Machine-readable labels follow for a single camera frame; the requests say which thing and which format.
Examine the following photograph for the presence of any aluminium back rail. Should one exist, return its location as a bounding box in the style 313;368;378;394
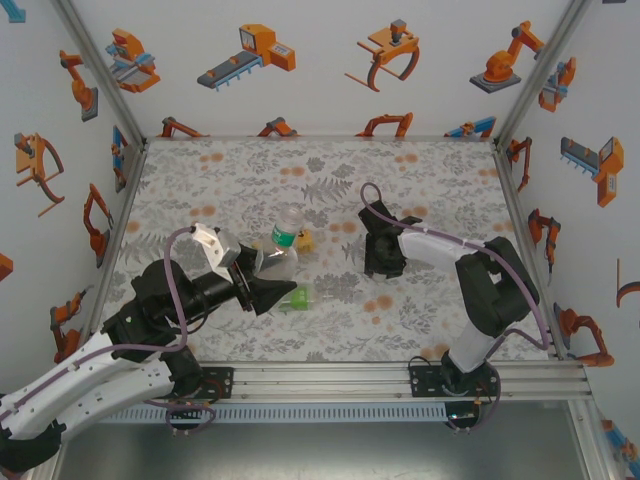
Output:
143;133;499;146

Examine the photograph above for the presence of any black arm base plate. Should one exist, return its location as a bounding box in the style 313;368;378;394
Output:
198;367;236;400
408;364;446;399

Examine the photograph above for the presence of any grey metal sheet panel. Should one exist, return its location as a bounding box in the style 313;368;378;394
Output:
29;399;616;480

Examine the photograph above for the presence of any aluminium side rail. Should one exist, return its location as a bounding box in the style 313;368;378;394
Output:
52;139;149;369
492;139;591;366

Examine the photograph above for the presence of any short purple cable loop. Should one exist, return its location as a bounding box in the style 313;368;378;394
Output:
163;397;219;440
444;364;501;437

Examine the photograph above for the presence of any long aluminium base rail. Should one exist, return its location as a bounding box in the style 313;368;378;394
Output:
54;360;592;404

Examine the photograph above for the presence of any aluminium frame post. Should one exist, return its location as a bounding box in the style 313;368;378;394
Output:
492;0;594;149
51;0;149;149

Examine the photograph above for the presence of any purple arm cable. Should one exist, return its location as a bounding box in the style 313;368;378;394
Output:
0;225;197;419
359;182;551;351

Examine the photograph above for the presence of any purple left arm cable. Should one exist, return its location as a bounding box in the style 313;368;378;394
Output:
0;225;197;419

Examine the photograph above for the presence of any white slotted cable duct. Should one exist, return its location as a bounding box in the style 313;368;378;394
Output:
79;403;451;424

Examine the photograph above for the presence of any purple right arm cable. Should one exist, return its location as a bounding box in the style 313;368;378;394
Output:
359;182;551;351

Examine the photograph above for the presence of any small clear bottle green label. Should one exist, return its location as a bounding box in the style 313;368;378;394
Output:
276;282;341;314

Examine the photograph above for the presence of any yellow labelled plastic bottle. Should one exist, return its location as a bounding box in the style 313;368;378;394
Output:
252;228;317;253

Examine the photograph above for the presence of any clear bottle green white label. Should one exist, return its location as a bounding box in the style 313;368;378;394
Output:
259;204;306;282

